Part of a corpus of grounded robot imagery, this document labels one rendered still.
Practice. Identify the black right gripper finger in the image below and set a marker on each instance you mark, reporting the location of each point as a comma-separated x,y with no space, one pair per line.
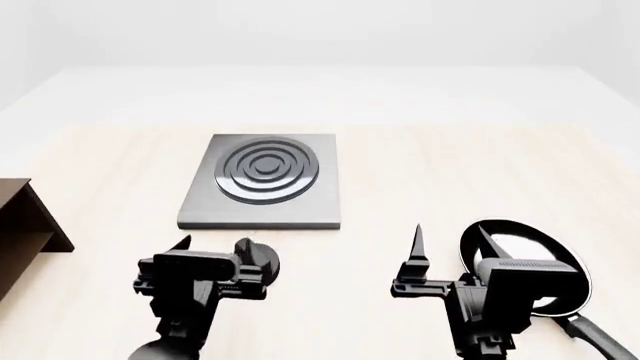
495,245
417,258

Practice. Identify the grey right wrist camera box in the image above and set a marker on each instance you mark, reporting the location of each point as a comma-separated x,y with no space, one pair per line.
525,281

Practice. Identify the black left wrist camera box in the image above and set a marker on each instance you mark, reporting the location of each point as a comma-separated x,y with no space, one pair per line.
195,266

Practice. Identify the grey square stove plate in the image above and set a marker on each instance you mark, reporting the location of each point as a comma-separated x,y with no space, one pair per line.
305,210

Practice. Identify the black round stove knob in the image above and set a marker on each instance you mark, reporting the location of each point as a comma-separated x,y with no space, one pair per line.
267,258

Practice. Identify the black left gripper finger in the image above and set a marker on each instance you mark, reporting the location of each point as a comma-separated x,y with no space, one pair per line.
252,275
181,245

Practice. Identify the dark brown wooden shelf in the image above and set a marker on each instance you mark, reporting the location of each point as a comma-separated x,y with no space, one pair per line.
30,225

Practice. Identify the black frying pan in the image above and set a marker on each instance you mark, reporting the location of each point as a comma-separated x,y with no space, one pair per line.
530,243

